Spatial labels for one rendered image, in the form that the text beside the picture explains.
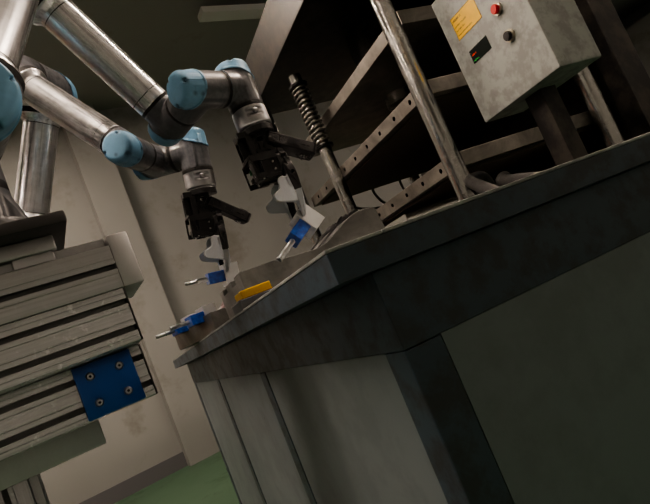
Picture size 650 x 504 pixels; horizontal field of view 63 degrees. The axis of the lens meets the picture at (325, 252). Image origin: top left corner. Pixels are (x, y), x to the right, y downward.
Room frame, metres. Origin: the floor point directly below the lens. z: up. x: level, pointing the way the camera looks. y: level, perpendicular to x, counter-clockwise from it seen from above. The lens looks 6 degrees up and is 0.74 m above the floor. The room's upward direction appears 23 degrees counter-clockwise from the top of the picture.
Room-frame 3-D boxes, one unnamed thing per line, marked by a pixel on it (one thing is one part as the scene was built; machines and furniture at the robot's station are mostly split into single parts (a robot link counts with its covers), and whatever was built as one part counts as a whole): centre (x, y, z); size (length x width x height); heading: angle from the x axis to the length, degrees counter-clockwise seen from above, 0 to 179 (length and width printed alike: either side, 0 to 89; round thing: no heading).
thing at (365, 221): (1.36, 0.01, 0.87); 0.50 x 0.26 x 0.14; 114
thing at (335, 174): (2.28, -0.17, 1.10); 0.05 x 0.05 x 1.30
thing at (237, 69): (1.09, 0.04, 1.25); 0.09 x 0.08 x 0.11; 135
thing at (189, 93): (1.04, 0.12, 1.25); 0.11 x 0.11 x 0.08; 45
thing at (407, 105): (2.28, -0.60, 1.27); 1.10 x 0.74 x 0.05; 24
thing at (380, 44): (2.28, -0.61, 1.52); 1.10 x 0.70 x 0.05; 24
